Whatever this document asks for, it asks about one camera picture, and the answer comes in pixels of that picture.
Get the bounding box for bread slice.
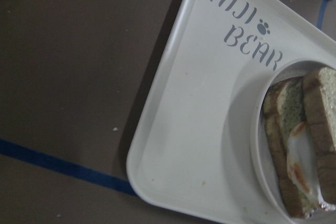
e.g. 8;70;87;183
262;77;314;219
302;67;335;205

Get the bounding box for white round plate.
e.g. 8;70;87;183
250;61;335;223

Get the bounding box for fried egg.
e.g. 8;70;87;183
287;122;335;211

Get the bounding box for cream bear tray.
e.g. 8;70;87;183
127;0;335;223

